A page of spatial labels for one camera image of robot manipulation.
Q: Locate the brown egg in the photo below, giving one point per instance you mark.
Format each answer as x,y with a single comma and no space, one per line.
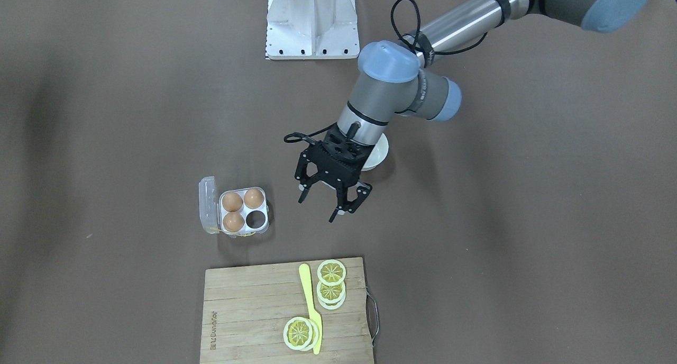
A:
253,198

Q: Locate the brown egg rear box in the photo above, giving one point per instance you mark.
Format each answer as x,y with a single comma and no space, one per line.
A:
232,201

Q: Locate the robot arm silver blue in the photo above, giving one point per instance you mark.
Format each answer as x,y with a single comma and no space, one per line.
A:
395,79

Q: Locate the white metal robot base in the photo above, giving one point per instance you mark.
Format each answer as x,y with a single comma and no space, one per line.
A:
312,30

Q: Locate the clear plastic egg box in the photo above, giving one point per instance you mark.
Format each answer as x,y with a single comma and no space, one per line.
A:
240,212

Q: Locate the bamboo cutting board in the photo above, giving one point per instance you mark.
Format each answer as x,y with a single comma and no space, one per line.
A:
246,308

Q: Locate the yellow plastic knife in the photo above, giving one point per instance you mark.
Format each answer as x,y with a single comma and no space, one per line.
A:
304,272

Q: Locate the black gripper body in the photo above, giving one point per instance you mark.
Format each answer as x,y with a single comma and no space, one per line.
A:
331,181

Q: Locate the brown egg front box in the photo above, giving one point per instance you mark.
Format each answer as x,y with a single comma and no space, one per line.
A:
233,222

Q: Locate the brown egg box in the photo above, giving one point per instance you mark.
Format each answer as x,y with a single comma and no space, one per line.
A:
232,201
233,222

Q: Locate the white round bowl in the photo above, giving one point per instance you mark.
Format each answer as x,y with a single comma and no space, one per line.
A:
378,154

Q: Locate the lemon slice top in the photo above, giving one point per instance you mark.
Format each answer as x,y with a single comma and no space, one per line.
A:
331,272

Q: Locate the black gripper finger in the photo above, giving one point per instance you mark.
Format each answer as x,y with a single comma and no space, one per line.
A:
305,181
344,204

